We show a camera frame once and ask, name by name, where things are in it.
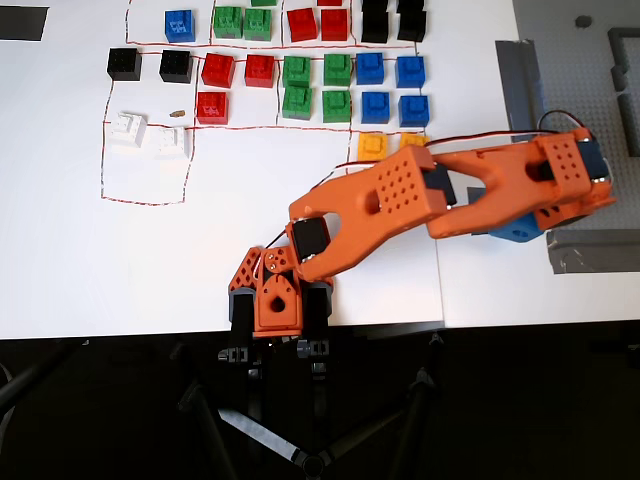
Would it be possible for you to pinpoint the white lego block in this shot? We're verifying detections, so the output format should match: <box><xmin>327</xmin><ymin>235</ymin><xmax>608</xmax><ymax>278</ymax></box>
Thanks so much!
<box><xmin>107</xmin><ymin>112</ymin><xmax>149</xmax><ymax>154</ymax></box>
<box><xmin>149</xmin><ymin>125</ymin><xmax>190</xmax><ymax>161</ymax></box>

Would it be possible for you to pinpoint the yellow lego block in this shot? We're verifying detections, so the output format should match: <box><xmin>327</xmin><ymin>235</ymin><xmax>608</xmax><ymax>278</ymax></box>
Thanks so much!
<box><xmin>358</xmin><ymin>131</ymin><xmax>389</xmax><ymax>162</ymax></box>
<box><xmin>398</xmin><ymin>132</ymin><xmax>431</xmax><ymax>151</ymax></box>

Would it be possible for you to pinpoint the white red servo cable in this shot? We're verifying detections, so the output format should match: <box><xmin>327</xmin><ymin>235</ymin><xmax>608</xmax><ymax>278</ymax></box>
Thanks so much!
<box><xmin>344</xmin><ymin>109</ymin><xmax>591</xmax><ymax>176</ymax></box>

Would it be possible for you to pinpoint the black camera tripod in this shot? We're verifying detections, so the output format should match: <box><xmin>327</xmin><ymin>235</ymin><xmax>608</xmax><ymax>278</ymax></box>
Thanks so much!
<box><xmin>169</xmin><ymin>332</ymin><xmax>446</xmax><ymax>480</ymax></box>

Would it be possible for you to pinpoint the blue lego block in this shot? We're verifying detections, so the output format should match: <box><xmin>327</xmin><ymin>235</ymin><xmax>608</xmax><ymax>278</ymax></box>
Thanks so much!
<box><xmin>355</xmin><ymin>52</ymin><xmax>386</xmax><ymax>86</ymax></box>
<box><xmin>164</xmin><ymin>9</ymin><xmax>197</xmax><ymax>44</ymax></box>
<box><xmin>398</xmin><ymin>94</ymin><xmax>431</xmax><ymax>128</ymax></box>
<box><xmin>360</xmin><ymin>91</ymin><xmax>391</xmax><ymax>125</ymax></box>
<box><xmin>394</xmin><ymin>54</ymin><xmax>427</xmax><ymax>90</ymax></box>

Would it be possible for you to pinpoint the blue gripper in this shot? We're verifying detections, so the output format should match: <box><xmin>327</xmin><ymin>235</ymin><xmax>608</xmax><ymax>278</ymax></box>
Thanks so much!
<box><xmin>487</xmin><ymin>212</ymin><xmax>545</xmax><ymax>246</ymax></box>

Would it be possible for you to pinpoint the black tape patch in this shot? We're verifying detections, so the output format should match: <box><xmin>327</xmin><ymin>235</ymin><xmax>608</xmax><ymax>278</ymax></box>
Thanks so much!
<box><xmin>0</xmin><ymin>5</ymin><xmax>50</xmax><ymax>42</ymax></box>

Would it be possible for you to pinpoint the grey black table clamp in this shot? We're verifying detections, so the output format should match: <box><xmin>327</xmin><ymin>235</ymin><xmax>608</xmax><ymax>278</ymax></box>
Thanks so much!
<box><xmin>227</xmin><ymin>289</ymin><xmax>256</xmax><ymax>364</ymax></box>
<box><xmin>299</xmin><ymin>279</ymin><xmax>335</xmax><ymax>359</ymax></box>

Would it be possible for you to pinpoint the grey lego baseplate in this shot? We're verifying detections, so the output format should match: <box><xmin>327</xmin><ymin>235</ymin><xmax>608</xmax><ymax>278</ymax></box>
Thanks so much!
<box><xmin>514</xmin><ymin>0</ymin><xmax>640</xmax><ymax>236</ymax></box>

